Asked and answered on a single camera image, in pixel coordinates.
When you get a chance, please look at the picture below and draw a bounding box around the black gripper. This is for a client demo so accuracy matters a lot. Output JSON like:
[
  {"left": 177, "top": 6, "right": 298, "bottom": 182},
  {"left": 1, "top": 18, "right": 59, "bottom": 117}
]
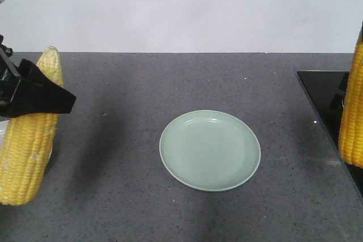
[{"left": 1, "top": 35, "right": 76, "bottom": 117}]

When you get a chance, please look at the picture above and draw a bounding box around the black gas stove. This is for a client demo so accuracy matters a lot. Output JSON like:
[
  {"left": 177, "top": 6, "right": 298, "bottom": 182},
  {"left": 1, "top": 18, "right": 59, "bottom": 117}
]
[{"left": 296, "top": 70, "right": 363, "bottom": 203}]

